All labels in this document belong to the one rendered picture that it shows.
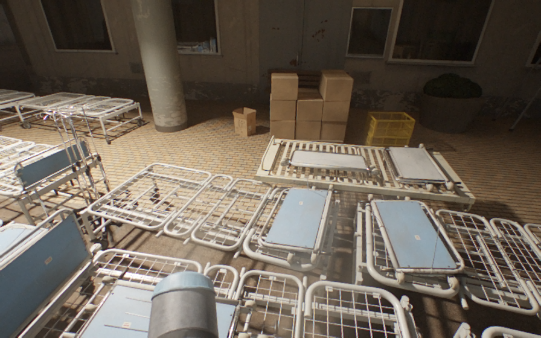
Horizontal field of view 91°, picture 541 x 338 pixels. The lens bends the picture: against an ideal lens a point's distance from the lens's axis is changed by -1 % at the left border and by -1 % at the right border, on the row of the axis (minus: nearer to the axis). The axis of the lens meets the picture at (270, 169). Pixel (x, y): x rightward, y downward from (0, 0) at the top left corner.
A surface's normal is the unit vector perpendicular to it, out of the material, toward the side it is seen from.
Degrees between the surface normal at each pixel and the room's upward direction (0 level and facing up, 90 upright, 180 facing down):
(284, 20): 90
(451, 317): 0
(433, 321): 0
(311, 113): 90
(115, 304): 5
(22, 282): 91
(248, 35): 90
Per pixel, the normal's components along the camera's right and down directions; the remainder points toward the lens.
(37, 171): 0.95, 0.16
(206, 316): 0.72, -0.67
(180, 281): 0.01, -0.89
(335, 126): -0.04, 0.49
